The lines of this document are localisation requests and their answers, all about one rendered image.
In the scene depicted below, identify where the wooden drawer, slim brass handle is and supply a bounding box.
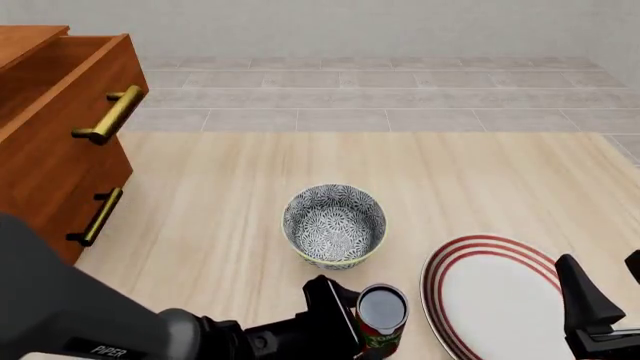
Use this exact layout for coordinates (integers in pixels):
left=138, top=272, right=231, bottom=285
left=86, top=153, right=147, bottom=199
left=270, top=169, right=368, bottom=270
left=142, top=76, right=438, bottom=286
left=0, top=135, right=135, bottom=265

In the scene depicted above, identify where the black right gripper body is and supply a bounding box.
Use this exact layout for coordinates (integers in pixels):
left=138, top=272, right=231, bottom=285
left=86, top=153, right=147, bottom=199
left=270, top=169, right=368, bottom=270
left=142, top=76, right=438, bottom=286
left=563, top=321, right=640, bottom=360

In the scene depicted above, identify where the large brass drawer handle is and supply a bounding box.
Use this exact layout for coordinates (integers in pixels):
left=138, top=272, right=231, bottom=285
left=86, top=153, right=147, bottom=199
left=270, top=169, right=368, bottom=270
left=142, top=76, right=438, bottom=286
left=70, top=84, right=146, bottom=147

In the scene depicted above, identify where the blue-white patterned bowl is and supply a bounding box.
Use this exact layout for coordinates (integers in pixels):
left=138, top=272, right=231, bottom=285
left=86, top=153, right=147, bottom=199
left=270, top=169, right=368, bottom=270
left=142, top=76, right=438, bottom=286
left=282, top=183, right=388, bottom=272

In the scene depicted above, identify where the wooden drawer, large brass handle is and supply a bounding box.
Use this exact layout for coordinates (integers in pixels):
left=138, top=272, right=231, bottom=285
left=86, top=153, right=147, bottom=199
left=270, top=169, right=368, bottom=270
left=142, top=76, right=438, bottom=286
left=0, top=33, right=150, bottom=159

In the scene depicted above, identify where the slim brass drawer handle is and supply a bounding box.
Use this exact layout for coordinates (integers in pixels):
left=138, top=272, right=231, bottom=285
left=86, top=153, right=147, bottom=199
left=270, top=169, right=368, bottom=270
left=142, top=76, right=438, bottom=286
left=65, top=186, right=124, bottom=248

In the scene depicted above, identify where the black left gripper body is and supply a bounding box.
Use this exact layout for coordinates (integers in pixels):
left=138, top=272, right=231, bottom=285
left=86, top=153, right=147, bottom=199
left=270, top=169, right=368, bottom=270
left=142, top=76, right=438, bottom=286
left=301, top=274, right=363, bottom=358

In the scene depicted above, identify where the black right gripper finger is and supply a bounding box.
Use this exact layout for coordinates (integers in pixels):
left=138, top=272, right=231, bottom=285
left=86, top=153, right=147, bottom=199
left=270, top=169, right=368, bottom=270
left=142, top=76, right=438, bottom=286
left=554, top=253, right=628, bottom=341
left=624, top=248, right=640, bottom=283

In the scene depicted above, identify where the white plate with red rings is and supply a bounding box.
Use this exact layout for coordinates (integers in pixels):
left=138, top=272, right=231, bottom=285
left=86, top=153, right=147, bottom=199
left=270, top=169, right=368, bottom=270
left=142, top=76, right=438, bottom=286
left=419, top=234, right=577, bottom=360

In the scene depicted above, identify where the wooden cabinet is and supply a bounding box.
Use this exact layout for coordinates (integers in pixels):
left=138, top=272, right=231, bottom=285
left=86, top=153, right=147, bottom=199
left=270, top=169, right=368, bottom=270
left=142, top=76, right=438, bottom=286
left=0, top=24, right=150, bottom=266

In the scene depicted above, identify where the red tomato sauce tin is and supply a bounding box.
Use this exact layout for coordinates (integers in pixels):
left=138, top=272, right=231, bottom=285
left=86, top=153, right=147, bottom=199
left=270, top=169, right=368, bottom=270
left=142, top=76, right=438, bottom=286
left=355, top=282, right=411, bottom=358

